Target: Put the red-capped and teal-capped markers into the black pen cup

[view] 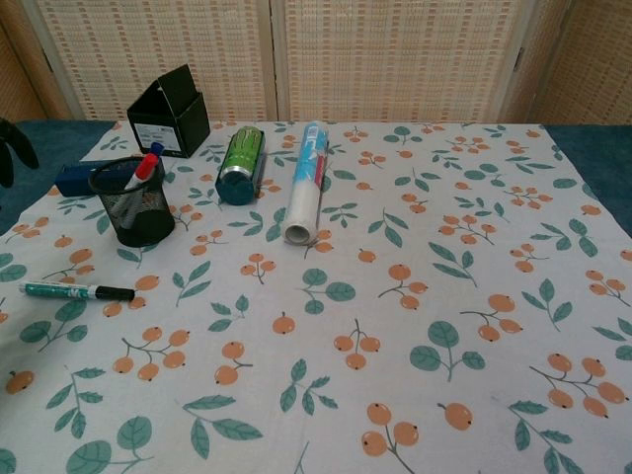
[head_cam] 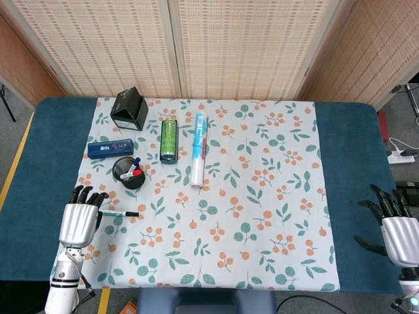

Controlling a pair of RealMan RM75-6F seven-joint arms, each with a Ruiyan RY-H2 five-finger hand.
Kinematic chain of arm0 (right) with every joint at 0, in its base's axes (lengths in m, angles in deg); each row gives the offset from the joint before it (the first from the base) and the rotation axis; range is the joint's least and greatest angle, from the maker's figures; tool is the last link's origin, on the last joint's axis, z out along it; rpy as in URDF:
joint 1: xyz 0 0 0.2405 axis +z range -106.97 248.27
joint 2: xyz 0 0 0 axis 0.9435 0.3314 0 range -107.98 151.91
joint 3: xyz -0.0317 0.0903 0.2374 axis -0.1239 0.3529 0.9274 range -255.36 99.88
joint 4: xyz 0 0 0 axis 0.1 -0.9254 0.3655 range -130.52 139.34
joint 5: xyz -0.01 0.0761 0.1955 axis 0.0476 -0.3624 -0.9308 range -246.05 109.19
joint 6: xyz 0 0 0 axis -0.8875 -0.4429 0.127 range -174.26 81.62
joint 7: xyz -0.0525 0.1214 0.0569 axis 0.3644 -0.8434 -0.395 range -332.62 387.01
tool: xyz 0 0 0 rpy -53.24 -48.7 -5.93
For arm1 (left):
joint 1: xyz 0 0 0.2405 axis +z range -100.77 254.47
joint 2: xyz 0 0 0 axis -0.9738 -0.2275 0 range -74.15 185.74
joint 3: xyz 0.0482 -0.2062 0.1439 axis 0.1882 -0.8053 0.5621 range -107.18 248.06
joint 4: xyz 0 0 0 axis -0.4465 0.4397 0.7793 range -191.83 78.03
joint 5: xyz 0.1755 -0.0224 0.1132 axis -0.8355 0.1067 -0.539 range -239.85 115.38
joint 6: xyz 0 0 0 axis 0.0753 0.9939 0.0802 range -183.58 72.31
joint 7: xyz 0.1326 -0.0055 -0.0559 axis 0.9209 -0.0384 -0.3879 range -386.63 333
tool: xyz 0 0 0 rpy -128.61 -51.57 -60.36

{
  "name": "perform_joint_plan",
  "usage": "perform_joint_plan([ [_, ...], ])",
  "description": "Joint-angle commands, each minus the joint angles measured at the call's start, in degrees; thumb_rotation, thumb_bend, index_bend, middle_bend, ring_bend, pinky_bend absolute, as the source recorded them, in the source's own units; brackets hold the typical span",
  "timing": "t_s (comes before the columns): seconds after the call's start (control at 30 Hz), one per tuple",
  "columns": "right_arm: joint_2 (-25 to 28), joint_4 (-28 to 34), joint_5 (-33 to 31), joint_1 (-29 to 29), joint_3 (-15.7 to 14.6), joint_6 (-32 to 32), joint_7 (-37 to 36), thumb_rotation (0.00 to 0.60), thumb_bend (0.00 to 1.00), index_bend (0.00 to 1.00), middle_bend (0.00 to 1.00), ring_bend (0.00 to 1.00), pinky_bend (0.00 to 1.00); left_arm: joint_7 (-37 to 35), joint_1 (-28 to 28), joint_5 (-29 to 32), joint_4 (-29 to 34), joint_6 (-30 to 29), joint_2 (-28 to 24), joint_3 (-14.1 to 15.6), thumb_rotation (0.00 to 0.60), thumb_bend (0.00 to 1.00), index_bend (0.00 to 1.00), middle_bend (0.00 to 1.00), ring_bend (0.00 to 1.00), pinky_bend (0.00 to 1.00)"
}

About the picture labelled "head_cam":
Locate white power strip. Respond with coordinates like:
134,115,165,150
388,153,416,164

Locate dark blue table cover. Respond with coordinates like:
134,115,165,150
0,97,403,294

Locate black mesh pen holder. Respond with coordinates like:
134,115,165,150
112,156,146,190

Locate black cardboard box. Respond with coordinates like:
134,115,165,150
109,86,149,131

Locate white blue wrap roll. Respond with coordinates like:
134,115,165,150
191,111,209,188

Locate metal stand leg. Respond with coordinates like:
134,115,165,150
389,83,419,125

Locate black floor device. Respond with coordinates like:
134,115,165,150
395,181,419,198

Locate black floor cable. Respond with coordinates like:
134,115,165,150
274,295,340,314

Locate blue pencil case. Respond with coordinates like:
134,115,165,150
87,138,135,160

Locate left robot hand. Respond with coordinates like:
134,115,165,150
58,184,110,247

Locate woven folding screen panel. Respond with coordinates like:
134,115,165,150
0,0,183,99
0,12,78,109
168,0,359,101
296,0,419,111

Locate floral print tablecloth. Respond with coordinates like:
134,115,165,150
54,97,341,292

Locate black cap marker pen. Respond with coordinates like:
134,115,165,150
100,210,139,218

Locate green drink can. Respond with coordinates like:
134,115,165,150
159,119,180,164
161,119,179,157

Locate white power cable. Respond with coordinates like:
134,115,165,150
388,137,409,155

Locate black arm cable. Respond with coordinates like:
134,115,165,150
77,271,96,300

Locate red capped white marker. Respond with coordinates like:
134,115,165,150
119,169,142,181

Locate red floor object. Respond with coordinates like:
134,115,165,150
377,111,391,143

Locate grey blue chair seat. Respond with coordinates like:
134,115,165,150
136,288,276,314

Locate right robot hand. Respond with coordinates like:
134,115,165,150
353,184,419,268

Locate black tripod leg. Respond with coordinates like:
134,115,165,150
0,84,16,122

